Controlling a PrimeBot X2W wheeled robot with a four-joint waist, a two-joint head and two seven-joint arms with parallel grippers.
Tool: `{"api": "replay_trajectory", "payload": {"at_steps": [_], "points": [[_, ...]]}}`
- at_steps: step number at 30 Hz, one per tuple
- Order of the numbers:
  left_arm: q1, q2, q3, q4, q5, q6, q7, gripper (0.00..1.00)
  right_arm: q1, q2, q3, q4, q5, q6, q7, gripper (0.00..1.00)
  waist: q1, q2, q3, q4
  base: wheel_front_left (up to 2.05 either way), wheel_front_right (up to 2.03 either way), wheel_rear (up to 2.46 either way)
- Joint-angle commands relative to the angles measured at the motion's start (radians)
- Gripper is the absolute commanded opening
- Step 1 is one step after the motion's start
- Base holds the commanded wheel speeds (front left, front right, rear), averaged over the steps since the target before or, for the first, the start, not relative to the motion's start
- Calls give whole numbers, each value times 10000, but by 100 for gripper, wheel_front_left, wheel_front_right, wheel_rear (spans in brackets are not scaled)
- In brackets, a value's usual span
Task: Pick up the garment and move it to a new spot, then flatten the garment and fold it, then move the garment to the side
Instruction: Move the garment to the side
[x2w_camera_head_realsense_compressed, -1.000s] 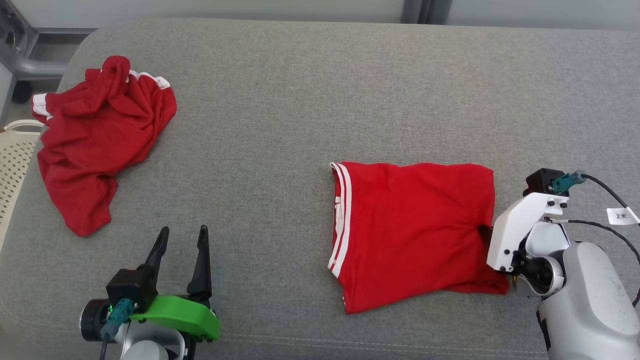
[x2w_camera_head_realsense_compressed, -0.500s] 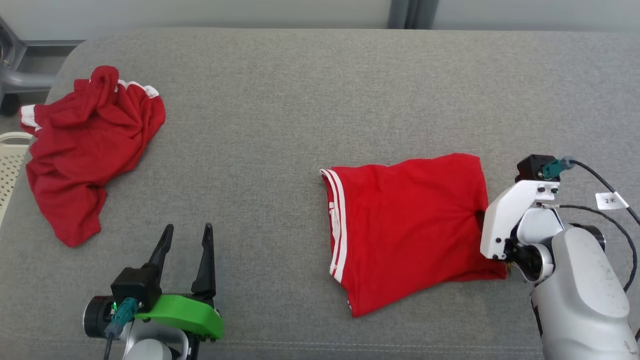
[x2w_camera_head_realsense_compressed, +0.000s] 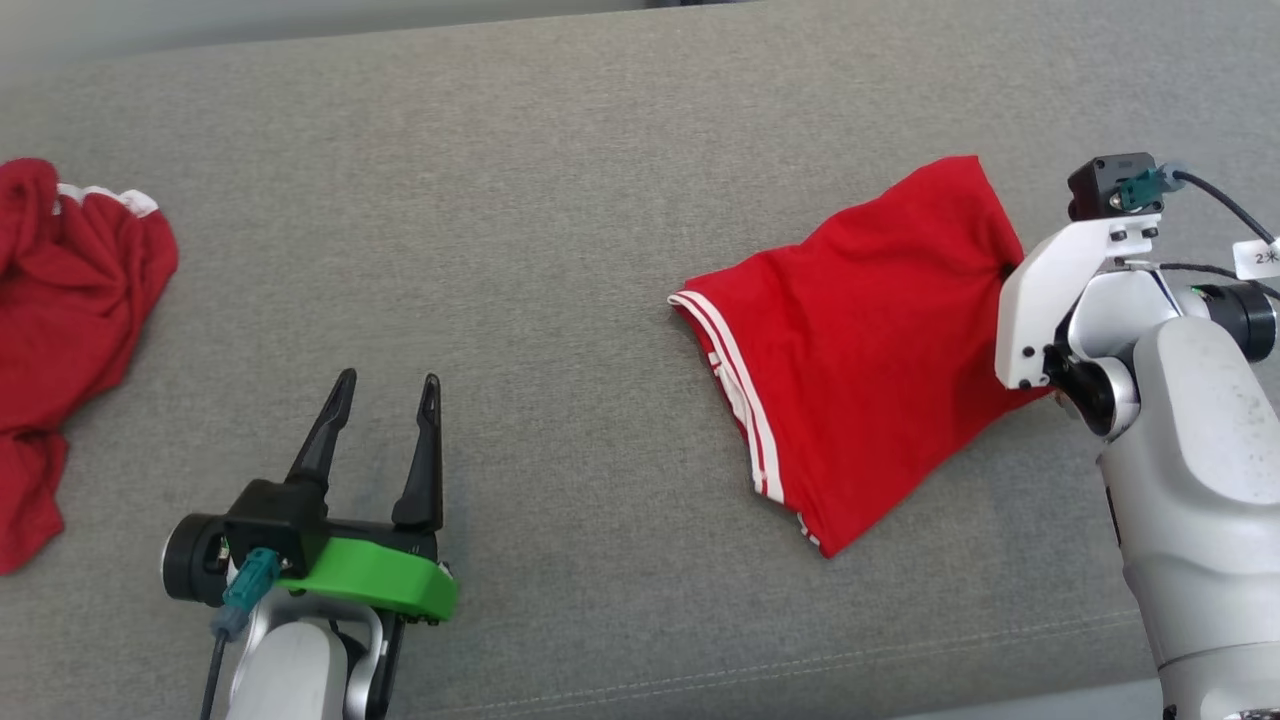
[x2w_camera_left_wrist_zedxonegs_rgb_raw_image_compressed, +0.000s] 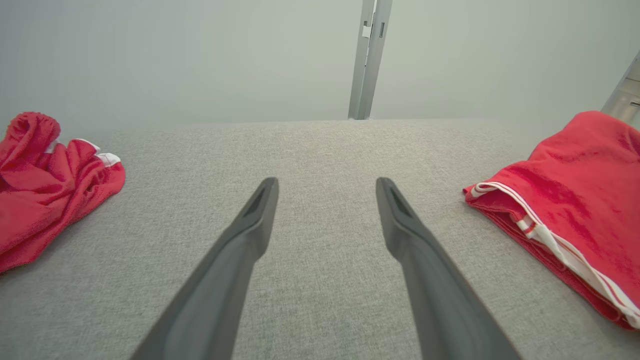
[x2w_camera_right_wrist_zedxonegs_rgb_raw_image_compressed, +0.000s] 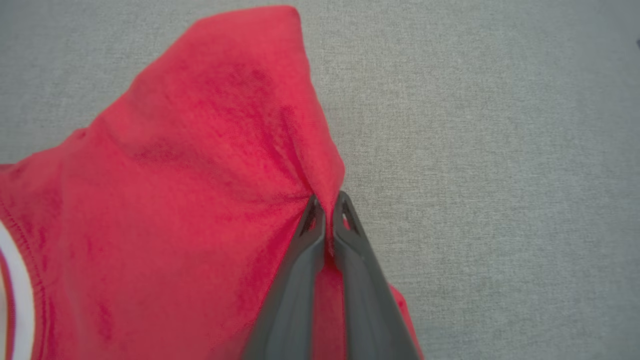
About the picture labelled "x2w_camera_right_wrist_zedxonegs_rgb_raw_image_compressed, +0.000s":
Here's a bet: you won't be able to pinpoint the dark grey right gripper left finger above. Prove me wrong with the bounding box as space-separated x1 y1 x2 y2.
242 194 328 360

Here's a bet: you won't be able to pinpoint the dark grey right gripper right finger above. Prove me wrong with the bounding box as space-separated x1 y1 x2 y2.
331 190 421 360

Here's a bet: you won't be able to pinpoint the red white sports jersey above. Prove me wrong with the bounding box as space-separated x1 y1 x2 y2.
0 5 426 360

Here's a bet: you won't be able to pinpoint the grey fabric sofa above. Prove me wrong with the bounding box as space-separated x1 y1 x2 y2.
0 0 640 360

